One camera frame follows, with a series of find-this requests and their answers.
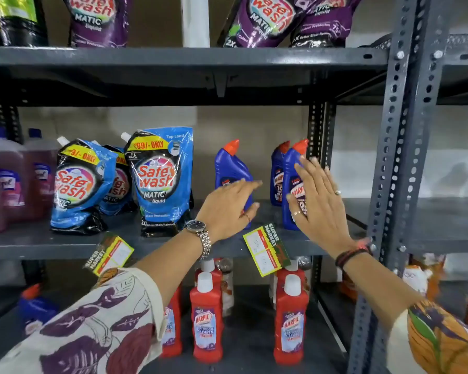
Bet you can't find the person's right hand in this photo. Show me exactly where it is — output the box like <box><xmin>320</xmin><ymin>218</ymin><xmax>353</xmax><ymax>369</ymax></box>
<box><xmin>285</xmin><ymin>155</ymin><xmax>370</xmax><ymax>258</ymax></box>

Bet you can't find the person's left hand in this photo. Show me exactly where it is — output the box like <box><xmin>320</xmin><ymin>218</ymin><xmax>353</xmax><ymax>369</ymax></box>
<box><xmin>196</xmin><ymin>179</ymin><xmax>264</xmax><ymax>244</ymax></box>

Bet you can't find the blue cleaner bottle red cap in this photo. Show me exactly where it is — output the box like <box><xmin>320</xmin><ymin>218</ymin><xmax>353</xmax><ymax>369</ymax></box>
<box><xmin>270</xmin><ymin>140</ymin><xmax>291</xmax><ymax>207</ymax></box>
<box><xmin>17</xmin><ymin>284</ymin><xmax>59</xmax><ymax>336</ymax></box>
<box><xmin>281</xmin><ymin>138</ymin><xmax>311</xmax><ymax>232</ymax></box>
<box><xmin>214</xmin><ymin>139</ymin><xmax>255</xmax><ymax>230</ymax></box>

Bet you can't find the yellow green price tag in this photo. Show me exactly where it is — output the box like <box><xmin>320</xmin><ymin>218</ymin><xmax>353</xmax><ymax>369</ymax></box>
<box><xmin>84</xmin><ymin>232</ymin><xmax>135</xmax><ymax>277</ymax></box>
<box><xmin>242</xmin><ymin>223</ymin><xmax>292</xmax><ymax>278</ymax></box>

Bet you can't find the blue Safewash pouch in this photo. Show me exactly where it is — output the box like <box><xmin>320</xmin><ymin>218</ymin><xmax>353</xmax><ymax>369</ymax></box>
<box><xmin>99</xmin><ymin>143</ymin><xmax>135</xmax><ymax>217</ymax></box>
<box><xmin>50</xmin><ymin>137</ymin><xmax>118</xmax><ymax>235</ymax></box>
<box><xmin>121</xmin><ymin>127</ymin><xmax>194</xmax><ymax>237</ymax></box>

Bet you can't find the purple detergent pouch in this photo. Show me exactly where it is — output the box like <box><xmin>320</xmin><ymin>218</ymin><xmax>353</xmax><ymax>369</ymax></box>
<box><xmin>290</xmin><ymin>0</ymin><xmax>366</xmax><ymax>48</ymax></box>
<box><xmin>218</xmin><ymin>0</ymin><xmax>320</xmax><ymax>48</ymax></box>
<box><xmin>60</xmin><ymin>0</ymin><xmax>133</xmax><ymax>48</ymax></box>

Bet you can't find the silver metal wristwatch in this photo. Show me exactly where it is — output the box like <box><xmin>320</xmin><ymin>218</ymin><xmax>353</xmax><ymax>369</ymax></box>
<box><xmin>185</xmin><ymin>220</ymin><xmax>212</xmax><ymax>261</ymax></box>

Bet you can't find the row of red cleaner bottles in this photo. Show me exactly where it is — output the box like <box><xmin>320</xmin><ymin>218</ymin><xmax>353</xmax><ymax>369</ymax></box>
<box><xmin>162</xmin><ymin>257</ymin><xmax>311</xmax><ymax>366</ymax></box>

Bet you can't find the floral right sleeve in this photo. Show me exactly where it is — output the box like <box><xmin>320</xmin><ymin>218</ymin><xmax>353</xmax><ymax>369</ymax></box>
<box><xmin>386</xmin><ymin>298</ymin><xmax>468</xmax><ymax>374</ymax></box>

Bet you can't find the floral sleeve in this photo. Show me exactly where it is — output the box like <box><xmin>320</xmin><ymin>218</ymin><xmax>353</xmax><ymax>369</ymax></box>
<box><xmin>386</xmin><ymin>298</ymin><xmax>468</xmax><ymax>374</ymax></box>
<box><xmin>0</xmin><ymin>267</ymin><xmax>168</xmax><ymax>374</ymax></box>

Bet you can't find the floral left sleeve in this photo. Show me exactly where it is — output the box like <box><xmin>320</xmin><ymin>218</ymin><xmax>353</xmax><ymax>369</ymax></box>
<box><xmin>0</xmin><ymin>267</ymin><xmax>168</xmax><ymax>374</ymax></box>

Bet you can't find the red black thread bracelet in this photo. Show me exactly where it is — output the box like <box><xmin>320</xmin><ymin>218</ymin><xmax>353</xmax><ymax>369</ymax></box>
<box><xmin>334</xmin><ymin>239</ymin><xmax>373</xmax><ymax>269</ymax></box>

